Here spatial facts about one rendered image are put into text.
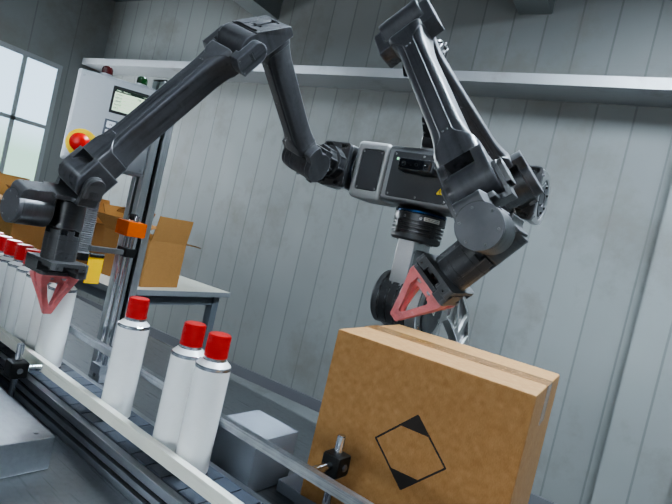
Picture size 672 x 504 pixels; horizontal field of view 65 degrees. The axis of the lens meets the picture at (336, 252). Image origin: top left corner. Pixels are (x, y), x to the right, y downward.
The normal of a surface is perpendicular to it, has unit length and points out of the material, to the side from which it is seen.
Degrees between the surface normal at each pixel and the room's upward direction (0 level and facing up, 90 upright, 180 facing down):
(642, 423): 90
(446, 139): 75
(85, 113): 90
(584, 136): 90
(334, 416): 90
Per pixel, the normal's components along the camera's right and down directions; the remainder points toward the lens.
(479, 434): -0.50, -0.09
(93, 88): 0.30, 0.10
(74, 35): 0.83, 0.21
